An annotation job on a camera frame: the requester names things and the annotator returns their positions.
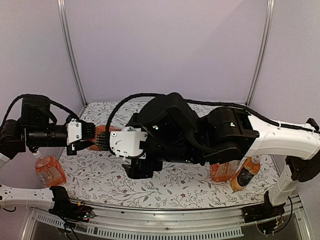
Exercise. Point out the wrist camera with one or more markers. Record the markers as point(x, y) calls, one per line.
point(128, 143)
point(74, 135)

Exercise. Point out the orange tea bottle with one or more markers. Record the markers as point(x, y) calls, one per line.
point(225, 171)
point(100, 128)
point(49, 171)

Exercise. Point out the left aluminium frame post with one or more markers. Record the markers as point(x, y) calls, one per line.
point(61, 6)

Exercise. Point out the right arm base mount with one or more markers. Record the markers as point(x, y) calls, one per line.
point(264, 211)

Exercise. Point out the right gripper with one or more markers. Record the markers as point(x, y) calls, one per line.
point(137, 167)

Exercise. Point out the aluminium frame post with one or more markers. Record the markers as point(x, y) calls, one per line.
point(270, 6)
point(61, 6)

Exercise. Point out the floral patterned table mat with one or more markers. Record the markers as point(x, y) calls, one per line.
point(98, 177)

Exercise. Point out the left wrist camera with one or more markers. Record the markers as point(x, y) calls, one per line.
point(74, 135)

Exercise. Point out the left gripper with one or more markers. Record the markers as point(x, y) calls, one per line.
point(86, 126)

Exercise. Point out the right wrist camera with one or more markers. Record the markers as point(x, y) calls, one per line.
point(128, 143)

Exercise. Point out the dark label orange bottle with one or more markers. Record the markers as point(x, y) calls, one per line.
point(245, 174)

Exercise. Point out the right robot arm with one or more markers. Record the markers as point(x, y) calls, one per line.
point(167, 129)

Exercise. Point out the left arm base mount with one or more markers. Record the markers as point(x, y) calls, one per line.
point(64, 208)

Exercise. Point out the right aluminium frame post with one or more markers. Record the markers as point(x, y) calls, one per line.
point(270, 6)

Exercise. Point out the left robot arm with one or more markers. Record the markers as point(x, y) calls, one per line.
point(35, 121)

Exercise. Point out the aluminium front rail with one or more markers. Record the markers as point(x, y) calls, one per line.
point(126, 223)

